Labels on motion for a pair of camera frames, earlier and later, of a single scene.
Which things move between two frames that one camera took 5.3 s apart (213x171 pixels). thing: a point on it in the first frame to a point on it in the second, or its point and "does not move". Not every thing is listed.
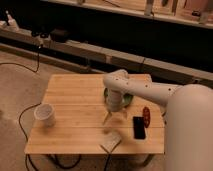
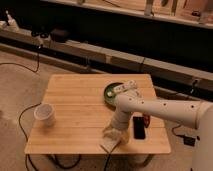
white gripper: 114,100 to 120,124
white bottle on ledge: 12,23 does not move
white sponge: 110,140 does not move
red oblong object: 146,116 does not move
